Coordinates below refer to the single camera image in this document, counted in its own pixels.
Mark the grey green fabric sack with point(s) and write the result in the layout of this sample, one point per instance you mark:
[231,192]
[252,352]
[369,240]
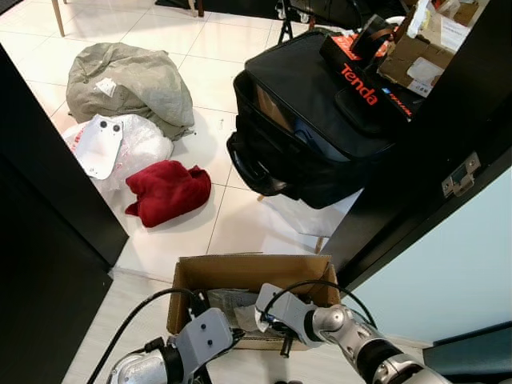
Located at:
[136,80]

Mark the black Tenda carton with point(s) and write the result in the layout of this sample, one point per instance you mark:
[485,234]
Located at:
[360,84]

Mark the wooden chair leg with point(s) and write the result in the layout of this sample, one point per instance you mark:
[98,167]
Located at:
[58,16]

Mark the large brown cardboard box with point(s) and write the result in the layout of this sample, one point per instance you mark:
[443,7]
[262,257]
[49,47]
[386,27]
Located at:
[240,268]

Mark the black roll with brown band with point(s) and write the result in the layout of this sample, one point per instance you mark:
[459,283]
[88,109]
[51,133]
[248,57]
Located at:
[372,36]

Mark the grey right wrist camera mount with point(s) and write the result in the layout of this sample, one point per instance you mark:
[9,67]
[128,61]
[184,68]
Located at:
[288,312]

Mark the silver door strike plate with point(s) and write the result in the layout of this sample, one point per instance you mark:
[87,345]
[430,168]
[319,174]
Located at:
[460,176]

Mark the white plastic bag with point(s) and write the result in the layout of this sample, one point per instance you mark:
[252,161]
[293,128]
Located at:
[148,140]

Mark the clear plastic wrapper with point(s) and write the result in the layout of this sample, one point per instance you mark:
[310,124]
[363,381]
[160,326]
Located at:
[228,304]

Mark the black door frame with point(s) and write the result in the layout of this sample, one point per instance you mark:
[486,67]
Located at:
[448,96]

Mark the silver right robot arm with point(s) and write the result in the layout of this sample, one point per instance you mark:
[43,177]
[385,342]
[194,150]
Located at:
[376,352]

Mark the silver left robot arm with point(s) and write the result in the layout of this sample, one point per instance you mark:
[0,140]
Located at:
[136,370]

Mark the white panel with two holes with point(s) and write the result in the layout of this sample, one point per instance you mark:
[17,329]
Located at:
[100,152]

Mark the white paper tag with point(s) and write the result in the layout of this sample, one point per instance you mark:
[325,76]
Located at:
[106,87]

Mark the dark red cloth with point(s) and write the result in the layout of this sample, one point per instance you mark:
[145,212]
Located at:
[168,192]

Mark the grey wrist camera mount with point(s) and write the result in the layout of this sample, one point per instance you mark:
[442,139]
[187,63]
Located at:
[288,312]
[204,340]

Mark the small cardboard box with papers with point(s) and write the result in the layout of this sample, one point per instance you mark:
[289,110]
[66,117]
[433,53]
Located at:
[408,60]

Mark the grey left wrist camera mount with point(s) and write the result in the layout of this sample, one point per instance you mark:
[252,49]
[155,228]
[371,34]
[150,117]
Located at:
[204,340]

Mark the black fabric suitcase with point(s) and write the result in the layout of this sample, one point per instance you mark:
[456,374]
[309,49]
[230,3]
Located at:
[312,120]

